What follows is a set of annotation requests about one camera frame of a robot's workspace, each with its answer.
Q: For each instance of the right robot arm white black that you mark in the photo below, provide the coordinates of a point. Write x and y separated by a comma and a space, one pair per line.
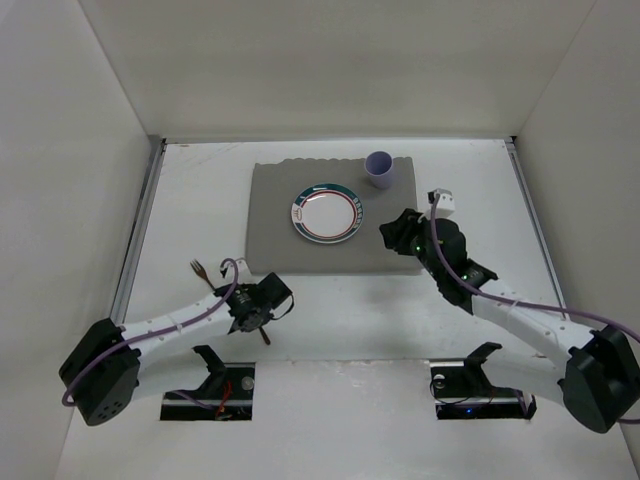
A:
594, 373

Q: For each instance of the brown wooden spoon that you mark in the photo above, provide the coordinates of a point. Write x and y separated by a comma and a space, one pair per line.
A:
264, 336

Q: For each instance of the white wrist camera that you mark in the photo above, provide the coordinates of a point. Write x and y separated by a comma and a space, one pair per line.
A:
442, 203
230, 268

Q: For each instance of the aluminium table rail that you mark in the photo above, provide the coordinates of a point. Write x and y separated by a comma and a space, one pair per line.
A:
510, 143
138, 230

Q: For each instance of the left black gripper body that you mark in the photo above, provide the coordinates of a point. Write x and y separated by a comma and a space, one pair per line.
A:
245, 307

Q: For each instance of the brown wooden fork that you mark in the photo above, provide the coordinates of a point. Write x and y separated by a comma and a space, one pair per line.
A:
201, 272

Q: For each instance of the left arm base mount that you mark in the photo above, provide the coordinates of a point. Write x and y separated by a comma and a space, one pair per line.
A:
225, 393

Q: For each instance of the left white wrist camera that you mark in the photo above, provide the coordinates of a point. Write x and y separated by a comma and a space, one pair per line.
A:
230, 268

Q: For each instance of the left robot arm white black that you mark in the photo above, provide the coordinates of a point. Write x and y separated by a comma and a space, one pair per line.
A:
112, 365

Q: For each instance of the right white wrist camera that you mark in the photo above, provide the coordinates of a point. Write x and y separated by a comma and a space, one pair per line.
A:
442, 203

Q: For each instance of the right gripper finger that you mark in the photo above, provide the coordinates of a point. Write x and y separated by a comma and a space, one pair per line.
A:
403, 229
402, 245

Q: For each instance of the grey cloth napkin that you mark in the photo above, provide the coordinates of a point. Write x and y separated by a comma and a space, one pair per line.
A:
274, 245

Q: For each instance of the left aluminium table rail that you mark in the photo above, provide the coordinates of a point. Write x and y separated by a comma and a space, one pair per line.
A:
138, 230

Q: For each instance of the white plate with green rim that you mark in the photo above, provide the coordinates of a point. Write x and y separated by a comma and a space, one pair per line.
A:
327, 213

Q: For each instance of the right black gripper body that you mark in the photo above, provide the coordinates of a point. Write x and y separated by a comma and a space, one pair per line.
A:
403, 228

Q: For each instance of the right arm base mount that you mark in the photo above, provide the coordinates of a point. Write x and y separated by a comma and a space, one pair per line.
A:
462, 391

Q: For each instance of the right aluminium table rail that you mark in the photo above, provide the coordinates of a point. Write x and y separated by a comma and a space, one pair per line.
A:
510, 143

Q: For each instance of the purple plastic cup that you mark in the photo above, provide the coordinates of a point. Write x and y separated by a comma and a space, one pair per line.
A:
379, 167

